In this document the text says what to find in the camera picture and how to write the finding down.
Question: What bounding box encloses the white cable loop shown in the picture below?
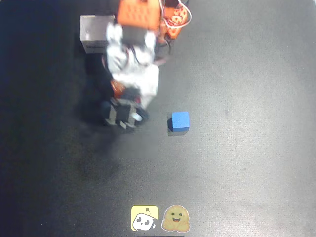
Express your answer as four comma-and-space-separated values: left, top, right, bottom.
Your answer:
158, 0, 193, 28

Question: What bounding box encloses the blue cube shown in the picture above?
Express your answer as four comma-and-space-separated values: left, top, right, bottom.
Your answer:
171, 111, 191, 132

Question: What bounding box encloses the black webcam on gripper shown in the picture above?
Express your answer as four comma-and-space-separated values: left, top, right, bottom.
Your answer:
103, 95, 151, 132

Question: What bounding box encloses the orange robot base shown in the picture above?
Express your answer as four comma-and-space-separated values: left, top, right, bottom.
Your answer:
160, 4, 189, 40

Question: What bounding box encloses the hugging face emoji sticker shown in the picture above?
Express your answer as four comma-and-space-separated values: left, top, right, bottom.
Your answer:
161, 204, 191, 233

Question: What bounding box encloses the white cardboard box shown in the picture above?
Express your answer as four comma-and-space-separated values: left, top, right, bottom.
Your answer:
79, 15, 116, 54

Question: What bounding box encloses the yellow robot sticker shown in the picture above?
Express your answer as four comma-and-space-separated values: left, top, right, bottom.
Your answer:
130, 205, 159, 232

